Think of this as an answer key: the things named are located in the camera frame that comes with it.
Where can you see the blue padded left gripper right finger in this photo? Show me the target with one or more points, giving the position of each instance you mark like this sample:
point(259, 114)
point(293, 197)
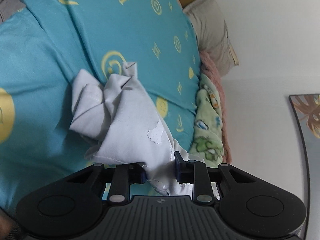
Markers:
point(195, 173)

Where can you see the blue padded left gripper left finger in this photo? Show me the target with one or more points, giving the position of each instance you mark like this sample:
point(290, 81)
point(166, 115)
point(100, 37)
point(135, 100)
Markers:
point(124, 176)

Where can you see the white t-shirt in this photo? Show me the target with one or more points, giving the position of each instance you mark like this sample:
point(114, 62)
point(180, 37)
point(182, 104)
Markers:
point(125, 126)

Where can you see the green cartoon fleece blanket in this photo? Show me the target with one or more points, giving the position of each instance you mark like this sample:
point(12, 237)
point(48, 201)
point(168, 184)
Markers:
point(207, 140)

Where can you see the pink fuzzy blanket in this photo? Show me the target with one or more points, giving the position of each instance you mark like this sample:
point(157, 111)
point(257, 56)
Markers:
point(210, 70)

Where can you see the grey pillow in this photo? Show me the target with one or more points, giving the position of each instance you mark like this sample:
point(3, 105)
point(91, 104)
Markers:
point(212, 33)

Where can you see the teal patterned bed sheet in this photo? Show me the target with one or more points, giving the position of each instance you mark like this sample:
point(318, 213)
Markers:
point(46, 44)

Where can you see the framed leaf wall picture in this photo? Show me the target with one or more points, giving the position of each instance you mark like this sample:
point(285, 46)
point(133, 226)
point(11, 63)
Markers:
point(306, 111)

